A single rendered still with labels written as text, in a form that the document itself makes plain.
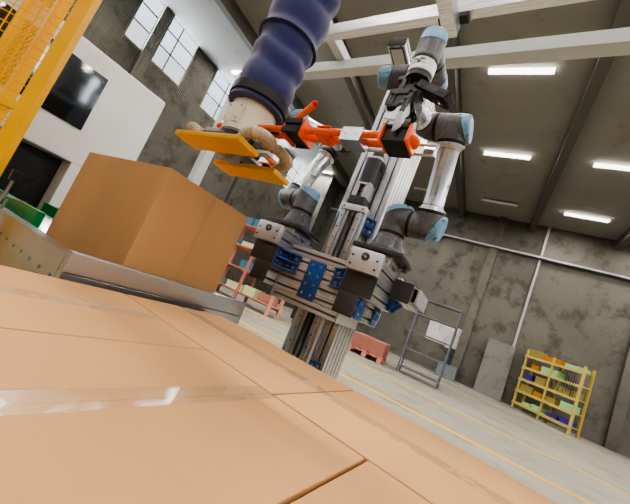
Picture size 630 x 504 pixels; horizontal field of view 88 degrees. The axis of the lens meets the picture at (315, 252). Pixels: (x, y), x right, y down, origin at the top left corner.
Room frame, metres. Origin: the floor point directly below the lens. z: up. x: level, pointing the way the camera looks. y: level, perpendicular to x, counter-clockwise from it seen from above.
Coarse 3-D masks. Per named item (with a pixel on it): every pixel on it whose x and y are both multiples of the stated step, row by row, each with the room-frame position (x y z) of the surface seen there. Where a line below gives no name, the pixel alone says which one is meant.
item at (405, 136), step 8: (384, 128) 0.82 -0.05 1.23; (400, 128) 0.80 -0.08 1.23; (408, 128) 0.77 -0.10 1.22; (384, 136) 0.82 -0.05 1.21; (392, 136) 0.80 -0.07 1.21; (400, 136) 0.79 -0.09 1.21; (408, 136) 0.77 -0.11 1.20; (384, 144) 0.83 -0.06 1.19; (392, 144) 0.81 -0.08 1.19; (400, 144) 0.80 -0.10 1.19; (408, 144) 0.79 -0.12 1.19; (384, 152) 0.87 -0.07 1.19; (392, 152) 0.85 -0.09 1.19; (400, 152) 0.83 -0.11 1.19; (408, 152) 0.82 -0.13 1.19
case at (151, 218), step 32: (96, 160) 1.30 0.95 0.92; (128, 160) 1.17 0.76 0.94; (96, 192) 1.23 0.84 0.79; (128, 192) 1.12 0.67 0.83; (160, 192) 1.04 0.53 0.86; (192, 192) 1.12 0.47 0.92; (64, 224) 1.29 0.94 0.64; (96, 224) 1.17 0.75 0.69; (128, 224) 1.07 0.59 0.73; (160, 224) 1.08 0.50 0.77; (192, 224) 1.17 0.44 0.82; (224, 224) 1.28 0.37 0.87; (96, 256) 1.12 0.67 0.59; (128, 256) 1.04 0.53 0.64; (160, 256) 1.12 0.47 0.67; (192, 256) 1.22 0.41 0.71; (224, 256) 1.34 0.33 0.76
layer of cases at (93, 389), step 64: (0, 320) 0.48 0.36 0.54; (64, 320) 0.57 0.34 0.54; (128, 320) 0.72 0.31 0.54; (192, 320) 0.99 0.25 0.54; (0, 384) 0.34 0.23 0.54; (64, 384) 0.39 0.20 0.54; (128, 384) 0.44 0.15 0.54; (192, 384) 0.53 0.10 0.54; (256, 384) 0.65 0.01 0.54; (320, 384) 0.86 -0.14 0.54; (0, 448) 0.27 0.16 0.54; (64, 448) 0.29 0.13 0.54; (128, 448) 0.33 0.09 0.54; (192, 448) 0.37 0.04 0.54; (256, 448) 0.42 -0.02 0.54; (320, 448) 0.49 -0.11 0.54; (384, 448) 0.59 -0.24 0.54; (448, 448) 0.76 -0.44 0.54
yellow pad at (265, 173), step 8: (216, 160) 1.28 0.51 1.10; (224, 160) 1.25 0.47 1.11; (224, 168) 1.30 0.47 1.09; (232, 168) 1.25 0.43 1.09; (240, 168) 1.21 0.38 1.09; (248, 168) 1.17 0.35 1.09; (256, 168) 1.15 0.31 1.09; (264, 168) 1.13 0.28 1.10; (272, 168) 1.11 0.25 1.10; (240, 176) 1.31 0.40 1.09; (248, 176) 1.27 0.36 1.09; (256, 176) 1.22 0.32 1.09; (264, 176) 1.18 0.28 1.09; (272, 176) 1.14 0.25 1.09; (280, 176) 1.14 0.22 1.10; (280, 184) 1.20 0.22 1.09; (288, 184) 1.18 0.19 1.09
